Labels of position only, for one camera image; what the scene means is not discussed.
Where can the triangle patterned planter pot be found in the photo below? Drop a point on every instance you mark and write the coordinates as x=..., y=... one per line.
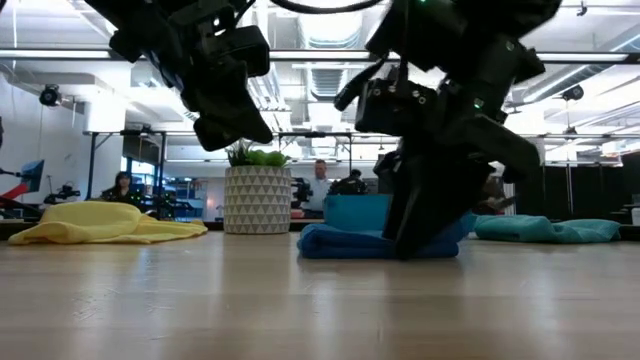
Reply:
x=257, y=200

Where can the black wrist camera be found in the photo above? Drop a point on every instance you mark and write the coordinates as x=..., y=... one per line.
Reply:
x=395, y=107
x=245, y=50

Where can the black room divider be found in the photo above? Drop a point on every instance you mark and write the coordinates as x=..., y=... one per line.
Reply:
x=575, y=192

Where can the black track spotlight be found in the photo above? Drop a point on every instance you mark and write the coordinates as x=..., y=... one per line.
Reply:
x=50, y=95
x=572, y=92

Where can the teal microfiber towel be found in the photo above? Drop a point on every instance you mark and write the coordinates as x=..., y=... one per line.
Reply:
x=540, y=230

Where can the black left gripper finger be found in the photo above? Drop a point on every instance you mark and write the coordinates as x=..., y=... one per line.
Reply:
x=250, y=122
x=214, y=134

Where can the white cup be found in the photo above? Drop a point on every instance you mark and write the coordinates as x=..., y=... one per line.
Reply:
x=636, y=216

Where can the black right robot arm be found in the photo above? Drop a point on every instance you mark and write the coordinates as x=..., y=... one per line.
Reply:
x=425, y=35

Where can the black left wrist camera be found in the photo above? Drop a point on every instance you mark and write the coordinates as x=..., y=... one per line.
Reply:
x=245, y=50

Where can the blue storage bin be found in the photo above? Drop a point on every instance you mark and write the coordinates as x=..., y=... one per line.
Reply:
x=355, y=210

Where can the silver ceiling air duct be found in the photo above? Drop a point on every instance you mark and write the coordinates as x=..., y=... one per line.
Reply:
x=327, y=35

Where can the black metal frame stand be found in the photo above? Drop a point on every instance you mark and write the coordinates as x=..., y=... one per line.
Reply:
x=125, y=132
x=315, y=134

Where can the yellow microfiber towel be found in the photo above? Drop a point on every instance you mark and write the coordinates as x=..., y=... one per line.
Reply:
x=100, y=222

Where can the green artificial succulent plant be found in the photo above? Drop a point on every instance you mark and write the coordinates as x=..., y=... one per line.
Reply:
x=257, y=157

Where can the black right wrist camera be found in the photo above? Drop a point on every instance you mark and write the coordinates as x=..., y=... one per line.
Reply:
x=395, y=107

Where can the black overhead frame bar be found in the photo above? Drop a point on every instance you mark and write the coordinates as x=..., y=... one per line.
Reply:
x=320, y=55

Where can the blue microfiber towel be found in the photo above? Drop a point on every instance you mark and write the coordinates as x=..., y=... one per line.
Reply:
x=340, y=245

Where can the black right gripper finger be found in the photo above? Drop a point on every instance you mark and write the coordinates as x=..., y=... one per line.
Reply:
x=435, y=200
x=520, y=155

